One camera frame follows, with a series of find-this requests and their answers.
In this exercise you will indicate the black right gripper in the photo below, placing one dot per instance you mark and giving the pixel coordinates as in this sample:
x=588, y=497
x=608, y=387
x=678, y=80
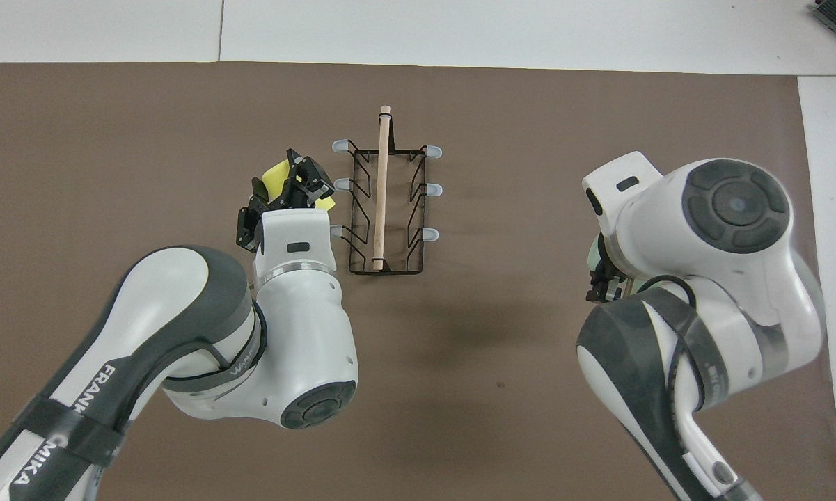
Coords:
x=607, y=285

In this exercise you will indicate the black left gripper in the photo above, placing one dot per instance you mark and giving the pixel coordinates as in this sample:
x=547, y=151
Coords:
x=294, y=200

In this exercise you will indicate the yellow plastic cup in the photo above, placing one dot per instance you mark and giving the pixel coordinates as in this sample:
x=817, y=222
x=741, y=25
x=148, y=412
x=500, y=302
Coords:
x=277, y=179

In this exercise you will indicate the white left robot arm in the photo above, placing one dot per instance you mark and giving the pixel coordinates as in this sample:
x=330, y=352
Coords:
x=181, y=334

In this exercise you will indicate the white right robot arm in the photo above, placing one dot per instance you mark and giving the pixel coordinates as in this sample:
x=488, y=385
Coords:
x=717, y=236

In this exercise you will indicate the brown table mat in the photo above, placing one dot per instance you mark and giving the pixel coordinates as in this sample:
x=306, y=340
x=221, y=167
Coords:
x=459, y=383

